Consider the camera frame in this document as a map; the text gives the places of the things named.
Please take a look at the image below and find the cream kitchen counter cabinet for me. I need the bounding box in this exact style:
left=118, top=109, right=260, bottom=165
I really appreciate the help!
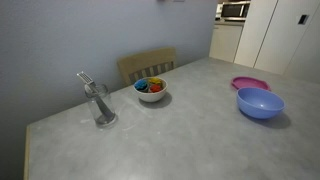
left=209, top=20, right=245, bottom=64

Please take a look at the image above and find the white ceramic bowl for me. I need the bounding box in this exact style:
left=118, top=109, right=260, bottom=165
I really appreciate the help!
left=133, top=76, right=169, bottom=103

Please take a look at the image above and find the yellow toy piece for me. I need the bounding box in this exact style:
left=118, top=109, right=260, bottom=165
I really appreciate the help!
left=147, top=77, right=163, bottom=86

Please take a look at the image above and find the pink plastic bowl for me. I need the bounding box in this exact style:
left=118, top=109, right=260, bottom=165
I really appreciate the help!
left=230, top=76, right=272, bottom=92

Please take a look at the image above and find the clear glass jar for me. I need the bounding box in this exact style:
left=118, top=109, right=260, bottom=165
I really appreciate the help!
left=84, top=83, right=118, bottom=128

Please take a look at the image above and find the blue toy piece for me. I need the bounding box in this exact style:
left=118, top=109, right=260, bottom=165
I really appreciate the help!
left=133, top=78, right=150, bottom=92

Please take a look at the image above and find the red toy piece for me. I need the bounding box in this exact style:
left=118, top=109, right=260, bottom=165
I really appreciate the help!
left=148, top=83, right=163, bottom=94

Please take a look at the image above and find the blue plastic bowl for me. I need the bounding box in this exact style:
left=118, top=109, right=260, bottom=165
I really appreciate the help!
left=236, top=87, right=286, bottom=120

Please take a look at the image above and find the silver microwave oven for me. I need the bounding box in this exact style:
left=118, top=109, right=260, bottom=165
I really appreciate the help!
left=220, top=0, right=251, bottom=22

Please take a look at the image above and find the wooden chair with slats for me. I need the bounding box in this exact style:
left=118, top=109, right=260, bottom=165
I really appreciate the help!
left=116, top=46, right=177, bottom=87

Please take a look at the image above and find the glass cup with utensil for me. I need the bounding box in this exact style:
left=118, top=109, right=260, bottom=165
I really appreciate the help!
left=76, top=71, right=114, bottom=121

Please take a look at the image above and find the black door handle plate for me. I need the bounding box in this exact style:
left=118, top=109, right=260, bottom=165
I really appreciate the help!
left=297, top=14, right=310, bottom=26

